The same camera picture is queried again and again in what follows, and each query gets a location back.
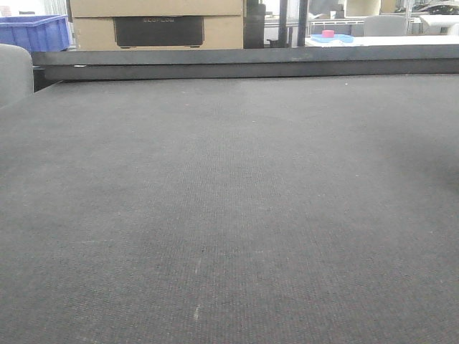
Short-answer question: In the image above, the blue plastic crate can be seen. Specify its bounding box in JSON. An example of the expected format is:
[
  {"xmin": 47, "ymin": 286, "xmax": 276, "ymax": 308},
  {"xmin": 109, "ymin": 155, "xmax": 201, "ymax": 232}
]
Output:
[{"xmin": 1, "ymin": 14, "xmax": 71, "ymax": 52}]

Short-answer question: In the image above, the lower cardboard box black print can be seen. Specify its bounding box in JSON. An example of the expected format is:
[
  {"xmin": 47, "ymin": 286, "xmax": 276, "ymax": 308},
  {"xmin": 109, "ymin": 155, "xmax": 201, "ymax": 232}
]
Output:
[{"xmin": 73, "ymin": 16, "xmax": 243, "ymax": 51}]

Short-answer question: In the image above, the black vertical post left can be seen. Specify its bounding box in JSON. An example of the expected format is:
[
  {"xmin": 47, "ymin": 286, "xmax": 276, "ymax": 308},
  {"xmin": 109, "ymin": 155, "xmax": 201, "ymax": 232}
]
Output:
[{"xmin": 277, "ymin": 0, "xmax": 288, "ymax": 48}]

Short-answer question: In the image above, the upper cardboard box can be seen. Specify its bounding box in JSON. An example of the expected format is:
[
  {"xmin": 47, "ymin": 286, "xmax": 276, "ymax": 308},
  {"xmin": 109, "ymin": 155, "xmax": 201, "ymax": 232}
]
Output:
[{"xmin": 70, "ymin": 0, "xmax": 245, "ymax": 18}]

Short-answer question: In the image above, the white table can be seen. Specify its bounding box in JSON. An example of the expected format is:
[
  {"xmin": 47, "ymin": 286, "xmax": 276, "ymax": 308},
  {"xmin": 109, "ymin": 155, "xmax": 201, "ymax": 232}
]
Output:
[{"xmin": 305, "ymin": 35, "xmax": 458, "ymax": 47}]

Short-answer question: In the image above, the light blue tray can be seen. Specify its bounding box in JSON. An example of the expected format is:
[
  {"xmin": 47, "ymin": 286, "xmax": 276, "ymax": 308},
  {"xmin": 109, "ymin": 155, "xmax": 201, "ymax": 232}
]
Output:
[{"xmin": 310, "ymin": 34, "xmax": 354, "ymax": 44}]

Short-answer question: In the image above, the grey office chair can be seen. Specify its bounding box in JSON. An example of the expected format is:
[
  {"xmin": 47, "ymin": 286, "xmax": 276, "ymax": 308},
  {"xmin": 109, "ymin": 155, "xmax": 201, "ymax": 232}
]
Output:
[{"xmin": 363, "ymin": 14, "xmax": 407, "ymax": 37}]

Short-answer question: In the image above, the black vertical post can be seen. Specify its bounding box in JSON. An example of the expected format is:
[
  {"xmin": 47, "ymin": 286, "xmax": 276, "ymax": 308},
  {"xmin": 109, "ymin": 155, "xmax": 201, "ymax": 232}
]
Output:
[
  {"xmin": 297, "ymin": 0, "xmax": 309, "ymax": 47},
  {"xmin": 277, "ymin": 0, "xmax": 288, "ymax": 48}
]

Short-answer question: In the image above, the dark grey conveyor belt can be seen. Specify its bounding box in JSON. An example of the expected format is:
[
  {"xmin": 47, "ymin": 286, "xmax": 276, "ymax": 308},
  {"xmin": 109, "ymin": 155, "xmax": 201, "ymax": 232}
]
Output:
[{"xmin": 1, "ymin": 75, "xmax": 458, "ymax": 343}]

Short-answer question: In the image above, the black vertical post right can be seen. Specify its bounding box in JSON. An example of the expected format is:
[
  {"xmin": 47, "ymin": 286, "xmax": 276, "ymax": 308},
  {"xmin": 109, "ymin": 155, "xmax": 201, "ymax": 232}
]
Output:
[{"xmin": 297, "ymin": 0, "xmax": 309, "ymax": 47}]

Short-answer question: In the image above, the pink round object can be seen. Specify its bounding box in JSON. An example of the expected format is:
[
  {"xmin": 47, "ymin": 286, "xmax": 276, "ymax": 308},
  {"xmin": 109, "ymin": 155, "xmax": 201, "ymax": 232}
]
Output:
[{"xmin": 321, "ymin": 29, "xmax": 335, "ymax": 38}]

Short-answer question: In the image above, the black conveyor side rail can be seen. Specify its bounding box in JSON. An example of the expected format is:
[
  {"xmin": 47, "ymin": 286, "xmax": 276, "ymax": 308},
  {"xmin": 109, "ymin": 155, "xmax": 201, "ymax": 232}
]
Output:
[{"xmin": 32, "ymin": 44, "xmax": 458, "ymax": 81}]

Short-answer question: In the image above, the grey chair back left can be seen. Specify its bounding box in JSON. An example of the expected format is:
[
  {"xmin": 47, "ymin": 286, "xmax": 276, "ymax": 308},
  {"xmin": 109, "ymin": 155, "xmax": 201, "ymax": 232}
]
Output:
[{"xmin": 1, "ymin": 44, "xmax": 34, "ymax": 107}]

